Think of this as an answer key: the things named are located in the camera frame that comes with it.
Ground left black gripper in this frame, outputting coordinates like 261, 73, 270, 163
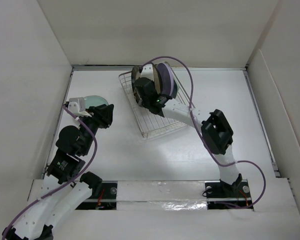
80, 103, 114, 155

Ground round light green plate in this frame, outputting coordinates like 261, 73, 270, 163
84, 95, 109, 109

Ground brown rimmed deep plate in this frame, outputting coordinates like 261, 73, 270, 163
151, 63, 162, 94

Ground striped rim beige plate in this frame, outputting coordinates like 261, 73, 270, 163
131, 65, 142, 106

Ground purple round plate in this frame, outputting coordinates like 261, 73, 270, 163
156, 62, 175, 98

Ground rectangular light green plate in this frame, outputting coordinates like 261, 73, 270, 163
171, 80, 179, 99

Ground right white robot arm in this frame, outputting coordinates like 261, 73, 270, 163
132, 77, 242, 197

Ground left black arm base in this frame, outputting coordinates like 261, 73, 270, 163
76, 181, 118, 211

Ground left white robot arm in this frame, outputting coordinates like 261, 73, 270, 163
2, 102, 114, 240

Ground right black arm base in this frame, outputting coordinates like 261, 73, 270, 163
202, 180, 253, 210

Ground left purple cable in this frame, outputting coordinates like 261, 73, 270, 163
1, 103, 98, 240

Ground purple cable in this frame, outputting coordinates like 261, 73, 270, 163
1, 103, 98, 240
141, 56, 267, 209

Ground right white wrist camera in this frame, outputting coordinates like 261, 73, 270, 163
140, 63, 155, 81

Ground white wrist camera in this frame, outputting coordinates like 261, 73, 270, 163
140, 63, 155, 81
66, 97, 89, 117

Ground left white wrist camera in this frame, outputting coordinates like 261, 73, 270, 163
66, 97, 89, 117

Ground metal wire dish rack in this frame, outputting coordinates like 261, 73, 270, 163
118, 61, 198, 139

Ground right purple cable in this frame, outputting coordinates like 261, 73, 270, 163
141, 56, 267, 209

